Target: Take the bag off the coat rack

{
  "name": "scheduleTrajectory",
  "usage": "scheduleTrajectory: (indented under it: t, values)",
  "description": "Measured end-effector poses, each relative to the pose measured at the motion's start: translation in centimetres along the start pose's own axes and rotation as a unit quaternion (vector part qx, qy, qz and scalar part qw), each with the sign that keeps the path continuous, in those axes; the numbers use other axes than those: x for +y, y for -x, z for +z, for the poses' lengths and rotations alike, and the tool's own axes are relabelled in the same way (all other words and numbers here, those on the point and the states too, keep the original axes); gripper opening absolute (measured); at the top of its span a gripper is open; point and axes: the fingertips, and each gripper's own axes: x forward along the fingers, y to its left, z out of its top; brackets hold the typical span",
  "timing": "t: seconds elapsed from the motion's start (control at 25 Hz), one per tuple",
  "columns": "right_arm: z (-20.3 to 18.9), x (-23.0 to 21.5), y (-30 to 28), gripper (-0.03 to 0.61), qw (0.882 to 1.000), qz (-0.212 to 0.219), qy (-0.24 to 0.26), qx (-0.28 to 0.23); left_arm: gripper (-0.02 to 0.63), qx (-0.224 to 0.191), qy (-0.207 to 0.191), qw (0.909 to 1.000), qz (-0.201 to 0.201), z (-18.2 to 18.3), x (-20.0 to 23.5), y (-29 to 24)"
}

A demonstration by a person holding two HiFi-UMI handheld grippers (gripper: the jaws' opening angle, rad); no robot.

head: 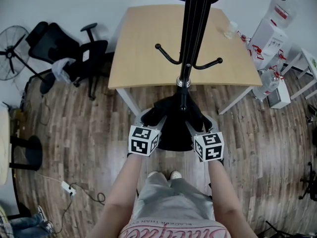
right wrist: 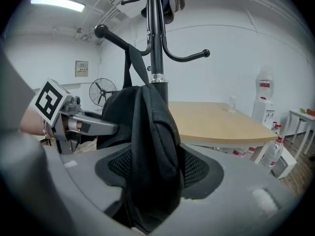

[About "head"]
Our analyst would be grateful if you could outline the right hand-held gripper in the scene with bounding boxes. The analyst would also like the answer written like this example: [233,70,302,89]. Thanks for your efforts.
[185,115,225,163]

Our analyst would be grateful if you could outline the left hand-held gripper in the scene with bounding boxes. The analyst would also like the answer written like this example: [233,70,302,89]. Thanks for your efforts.
[127,109,168,158]

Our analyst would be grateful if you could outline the black backpack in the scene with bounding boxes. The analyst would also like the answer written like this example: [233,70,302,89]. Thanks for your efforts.
[140,94,211,152]

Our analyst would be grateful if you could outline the black coat stand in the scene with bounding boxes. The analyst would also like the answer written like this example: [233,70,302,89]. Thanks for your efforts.
[155,0,288,112]

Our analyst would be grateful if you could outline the person's right forearm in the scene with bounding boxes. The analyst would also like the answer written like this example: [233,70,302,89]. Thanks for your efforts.
[207,159,251,238]

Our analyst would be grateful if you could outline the person's left forearm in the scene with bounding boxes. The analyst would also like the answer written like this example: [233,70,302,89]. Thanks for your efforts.
[86,154,145,238]

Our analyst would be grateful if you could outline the light wooden table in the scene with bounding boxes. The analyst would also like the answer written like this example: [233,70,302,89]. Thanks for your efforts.
[108,4,264,117]

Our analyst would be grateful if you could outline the person's grey trousers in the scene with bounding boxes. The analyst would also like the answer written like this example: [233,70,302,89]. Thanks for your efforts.
[132,174,215,221]

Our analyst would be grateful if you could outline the clear water jug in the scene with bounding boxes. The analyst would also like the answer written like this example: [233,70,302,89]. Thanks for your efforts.
[237,30,251,45]
[252,66,283,101]
[273,49,287,69]
[248,44,264,62]

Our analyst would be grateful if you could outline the white box appliance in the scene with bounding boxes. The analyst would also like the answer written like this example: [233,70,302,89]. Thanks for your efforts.
[266,81,291,110]

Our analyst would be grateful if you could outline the grey cloth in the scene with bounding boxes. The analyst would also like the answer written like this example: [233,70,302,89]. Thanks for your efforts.
[51,58,75,84]

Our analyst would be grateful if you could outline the person's pink shirt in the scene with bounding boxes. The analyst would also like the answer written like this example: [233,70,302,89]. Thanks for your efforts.
[118,218,230,238]

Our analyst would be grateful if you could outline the white power strip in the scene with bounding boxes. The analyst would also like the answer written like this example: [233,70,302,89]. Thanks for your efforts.
[61,180,77,196]

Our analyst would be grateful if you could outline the white water dispenser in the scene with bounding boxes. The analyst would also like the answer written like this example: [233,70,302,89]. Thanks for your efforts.
[249,17,288,71]

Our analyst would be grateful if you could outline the black equipment pile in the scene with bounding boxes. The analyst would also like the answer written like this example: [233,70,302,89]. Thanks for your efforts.
[305,104,317,126]

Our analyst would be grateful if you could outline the small white table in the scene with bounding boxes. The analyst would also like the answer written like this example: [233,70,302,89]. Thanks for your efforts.
[280,47,317,101]

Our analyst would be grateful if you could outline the black tripod stand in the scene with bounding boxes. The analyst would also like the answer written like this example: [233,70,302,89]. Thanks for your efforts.
[298,161,317,201]

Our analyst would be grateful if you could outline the black stool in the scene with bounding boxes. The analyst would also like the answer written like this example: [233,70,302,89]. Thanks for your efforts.
[9,135,43,172]

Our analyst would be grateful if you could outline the black office chair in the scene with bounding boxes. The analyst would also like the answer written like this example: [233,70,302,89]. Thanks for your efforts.
[25,21,110,101]

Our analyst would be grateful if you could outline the black folding chair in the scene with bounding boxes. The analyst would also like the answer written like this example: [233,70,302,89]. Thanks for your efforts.
[264,220,296,238]

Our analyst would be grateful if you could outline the large clear dispenser bottle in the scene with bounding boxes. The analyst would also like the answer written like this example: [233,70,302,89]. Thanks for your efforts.
[265,0,298,30]

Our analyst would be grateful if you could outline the black standing fan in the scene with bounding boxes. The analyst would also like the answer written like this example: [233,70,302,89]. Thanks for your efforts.
[0,25,56,95]

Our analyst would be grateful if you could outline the white cable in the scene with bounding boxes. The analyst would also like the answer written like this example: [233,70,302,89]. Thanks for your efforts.
[39,173,64,183]

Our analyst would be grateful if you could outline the black cable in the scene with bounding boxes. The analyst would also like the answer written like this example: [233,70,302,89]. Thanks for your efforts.
[53,182,106,233]

